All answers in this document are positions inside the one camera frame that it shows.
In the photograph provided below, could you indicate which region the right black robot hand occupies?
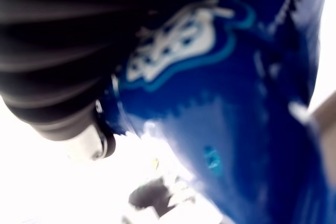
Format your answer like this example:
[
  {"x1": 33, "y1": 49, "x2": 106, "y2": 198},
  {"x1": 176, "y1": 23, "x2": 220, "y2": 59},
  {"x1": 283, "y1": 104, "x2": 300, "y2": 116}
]
[{"x1": 0, "y1": 0, "x2": 276, "y2": 161}]

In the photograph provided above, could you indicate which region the blue Oreo packet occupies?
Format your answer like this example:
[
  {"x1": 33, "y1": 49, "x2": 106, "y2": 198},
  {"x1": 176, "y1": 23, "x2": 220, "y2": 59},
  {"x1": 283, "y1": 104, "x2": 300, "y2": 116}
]
[{"x1": 99, "y1": 0, "x2": 336, "y2": 224}]

